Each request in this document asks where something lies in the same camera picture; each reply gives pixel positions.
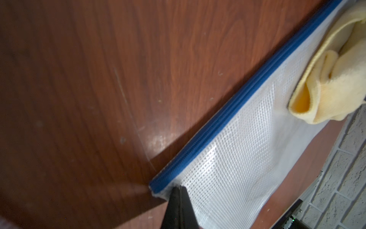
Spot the yellow cleaning cloth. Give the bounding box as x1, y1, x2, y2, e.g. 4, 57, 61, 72
288, 1, 366, 125

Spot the clear mesh document bag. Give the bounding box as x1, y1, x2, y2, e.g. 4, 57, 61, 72
149, 1, 353, 229

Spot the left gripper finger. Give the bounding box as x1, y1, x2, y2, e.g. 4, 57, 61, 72
161, 186, 200, 229

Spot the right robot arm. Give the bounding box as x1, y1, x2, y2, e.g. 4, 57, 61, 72
271, 199, 310, 229

